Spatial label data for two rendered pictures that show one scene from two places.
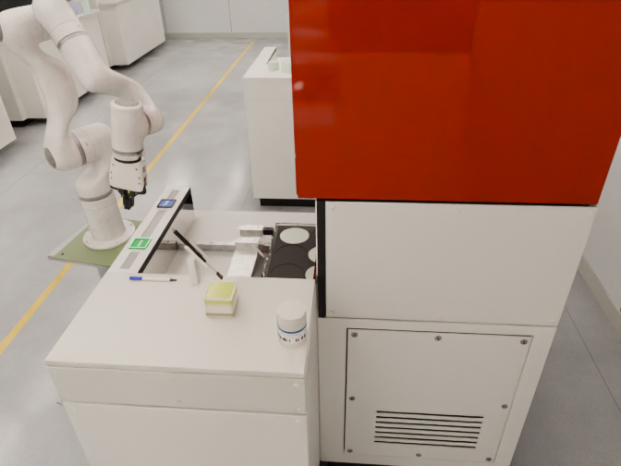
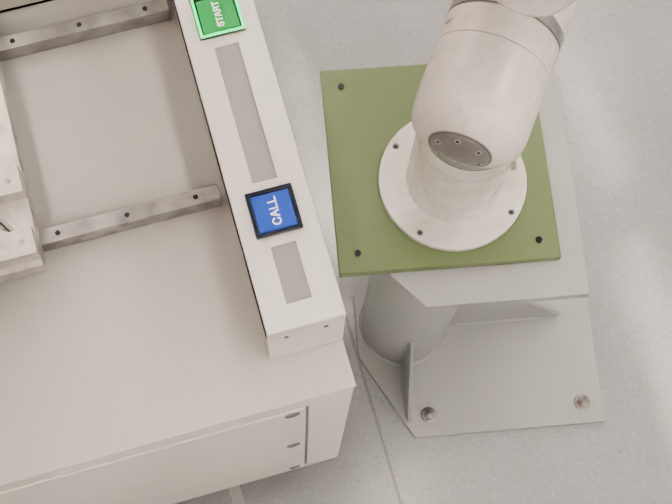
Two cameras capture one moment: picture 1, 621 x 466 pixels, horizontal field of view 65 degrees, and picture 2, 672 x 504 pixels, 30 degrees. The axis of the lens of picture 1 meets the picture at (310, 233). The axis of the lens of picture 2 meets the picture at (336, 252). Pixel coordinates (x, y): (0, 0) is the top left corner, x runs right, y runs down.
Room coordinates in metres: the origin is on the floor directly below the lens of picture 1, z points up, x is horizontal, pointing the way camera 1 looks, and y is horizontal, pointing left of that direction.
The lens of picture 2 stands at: (2.00, 0.39, 2.35)
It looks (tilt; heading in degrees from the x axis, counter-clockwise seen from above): 74 degrees down; 153
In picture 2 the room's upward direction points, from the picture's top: 5 degrees clockwise
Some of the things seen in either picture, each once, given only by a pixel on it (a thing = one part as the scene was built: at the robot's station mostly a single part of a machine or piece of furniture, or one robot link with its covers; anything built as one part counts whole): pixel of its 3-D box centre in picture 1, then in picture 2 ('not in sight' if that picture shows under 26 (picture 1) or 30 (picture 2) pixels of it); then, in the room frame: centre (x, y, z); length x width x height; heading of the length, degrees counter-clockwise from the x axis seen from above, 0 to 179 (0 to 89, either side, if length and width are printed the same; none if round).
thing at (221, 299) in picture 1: (222, 300); not in sight; (0.98, 0.24, 1.00); 0.07 x 0.07 x 0.07; 85
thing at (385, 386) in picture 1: (410, 327); not in sight; (1.47, -0.40, 0.41); 0.82 x 0.71 x 0.82; 175
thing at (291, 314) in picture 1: (291, 324); not in sight; (0.87, 0.05, 1.01); 0.07 x 0.07 x 0.10
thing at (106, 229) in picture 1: (103, 214); (461, 153); (1.57, 0.76, 0.92); 0.19 x 0.19 x 0.18
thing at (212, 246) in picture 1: (247, 247); (25, 245); (1.46, 0.23, 0.84); 0.50 x 0.02 x 0.03; 85
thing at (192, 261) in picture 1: (198, 263); not in sight; (1.10, 0.31, 1.03); 0.06 x 0.04 x 0.13; 85
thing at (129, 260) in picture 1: (157, 240); (247, 129); (1.43, 0.54, 0.89); 0.55 x 0.09 x 0.14; 175
